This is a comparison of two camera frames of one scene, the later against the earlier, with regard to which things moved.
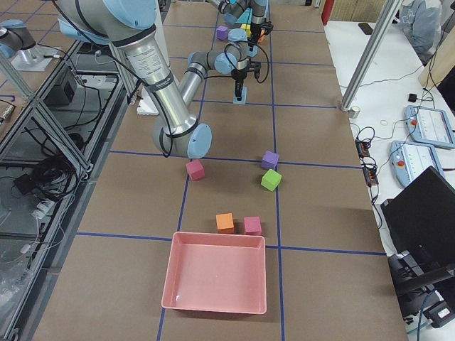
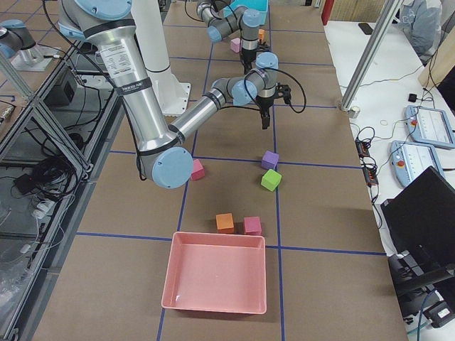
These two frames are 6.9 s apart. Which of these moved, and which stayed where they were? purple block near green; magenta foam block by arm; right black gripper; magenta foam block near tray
Moved: right black gripper
Stayed: magenta foam block near tray; purple block near green; magenta foam block by arm
